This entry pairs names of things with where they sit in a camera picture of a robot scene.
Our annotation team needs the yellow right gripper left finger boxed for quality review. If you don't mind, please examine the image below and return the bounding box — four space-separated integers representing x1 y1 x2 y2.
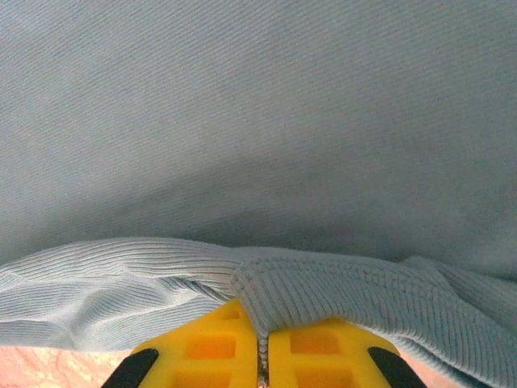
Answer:
100 298 259 388

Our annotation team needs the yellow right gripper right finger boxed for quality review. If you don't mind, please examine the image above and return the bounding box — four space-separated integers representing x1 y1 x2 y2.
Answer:
267 317 423 388

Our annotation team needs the blue tank top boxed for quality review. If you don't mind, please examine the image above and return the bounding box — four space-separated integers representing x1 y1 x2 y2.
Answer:
0 0 517 388

